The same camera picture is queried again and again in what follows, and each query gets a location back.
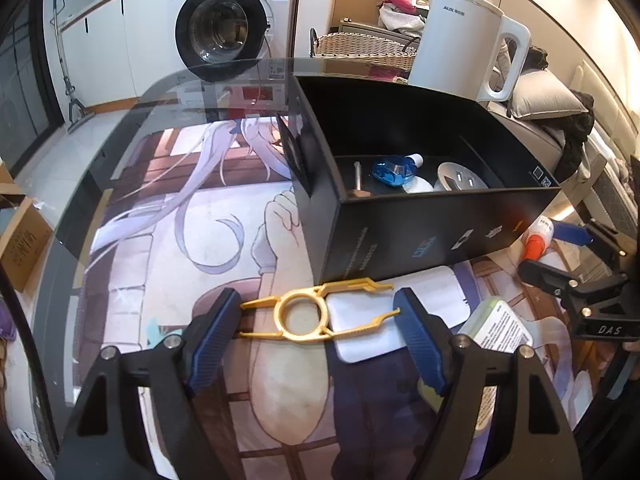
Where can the white tube with red cap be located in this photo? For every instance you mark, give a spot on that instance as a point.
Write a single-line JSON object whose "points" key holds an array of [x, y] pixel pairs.
{"points": [[535, 245]]}

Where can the black garment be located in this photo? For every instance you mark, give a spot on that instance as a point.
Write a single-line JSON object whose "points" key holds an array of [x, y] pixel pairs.
{"points": [[536, 57]]}

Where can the white kitchen counter cabinet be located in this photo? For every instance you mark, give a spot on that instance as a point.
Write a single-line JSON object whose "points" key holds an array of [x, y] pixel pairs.
{"points": [[115, 50]]}

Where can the grey pillow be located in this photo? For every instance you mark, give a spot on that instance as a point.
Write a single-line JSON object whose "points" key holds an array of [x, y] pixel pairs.
{"points": [[545, 95]]}

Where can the light grey sofa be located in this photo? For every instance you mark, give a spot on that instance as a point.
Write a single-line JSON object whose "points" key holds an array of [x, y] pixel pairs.
{"points": [[607, 110]]}

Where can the beige clothes pile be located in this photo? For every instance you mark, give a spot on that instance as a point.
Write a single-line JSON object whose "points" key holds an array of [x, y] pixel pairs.
{"points": [[400, 19]]}

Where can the purple cloth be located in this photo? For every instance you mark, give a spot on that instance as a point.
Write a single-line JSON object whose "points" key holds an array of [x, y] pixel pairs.
{"points": [[6, 320]]}

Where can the green case with white label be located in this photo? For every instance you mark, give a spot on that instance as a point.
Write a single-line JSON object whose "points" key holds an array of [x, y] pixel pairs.
{"points": [[495, 327]]}

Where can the white washing machine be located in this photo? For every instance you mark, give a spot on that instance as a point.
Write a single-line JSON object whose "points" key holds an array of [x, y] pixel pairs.
{"points": [[220, 25]]}

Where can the sliding glass door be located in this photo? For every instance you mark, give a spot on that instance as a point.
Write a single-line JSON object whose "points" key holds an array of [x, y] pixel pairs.
{"points": [[25, 85]]}

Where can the black jacket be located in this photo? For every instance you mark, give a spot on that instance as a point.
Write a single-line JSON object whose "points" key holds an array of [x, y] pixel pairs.
{"points": [[575, 135]]}

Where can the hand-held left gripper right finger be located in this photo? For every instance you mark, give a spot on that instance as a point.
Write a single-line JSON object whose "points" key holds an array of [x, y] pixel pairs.
{"points": [[422, 340]]}

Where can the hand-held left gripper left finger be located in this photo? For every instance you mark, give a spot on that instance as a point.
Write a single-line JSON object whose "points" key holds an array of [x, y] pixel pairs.
{"points": [[212, 340]]}

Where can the open cardboard box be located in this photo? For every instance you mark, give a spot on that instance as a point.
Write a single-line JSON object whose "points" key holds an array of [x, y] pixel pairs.
{"points": [[22, 240]]}

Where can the flat mop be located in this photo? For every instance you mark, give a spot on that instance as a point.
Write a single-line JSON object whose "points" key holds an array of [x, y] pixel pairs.
{"points": [[65, 60]]}

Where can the printed desk mat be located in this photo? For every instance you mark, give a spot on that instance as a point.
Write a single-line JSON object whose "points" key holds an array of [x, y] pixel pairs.
{"points": [[200, 240]]}

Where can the white electric kettle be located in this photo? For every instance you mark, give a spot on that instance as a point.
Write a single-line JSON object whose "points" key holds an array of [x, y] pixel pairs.
{"points": [[450, 45]]}

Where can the grey side cabinet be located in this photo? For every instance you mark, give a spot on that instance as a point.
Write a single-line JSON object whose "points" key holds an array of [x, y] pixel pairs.
{"points": [[360, 27]]}

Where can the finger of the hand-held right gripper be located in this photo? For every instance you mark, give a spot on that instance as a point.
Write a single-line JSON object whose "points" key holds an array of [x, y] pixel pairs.
{"points": [[570, 232], [545, 275]]}

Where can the black cardboard box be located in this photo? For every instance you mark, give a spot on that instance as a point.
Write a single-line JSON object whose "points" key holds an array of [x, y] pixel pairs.
{"points": [[400, 245]]}

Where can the wicker basket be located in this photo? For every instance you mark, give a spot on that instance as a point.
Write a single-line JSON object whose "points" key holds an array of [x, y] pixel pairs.
{"points": [[360, 47]]}

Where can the round white socket hub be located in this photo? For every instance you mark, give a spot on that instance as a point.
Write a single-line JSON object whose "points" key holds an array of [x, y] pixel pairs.
{"points": [[457, 177]]}

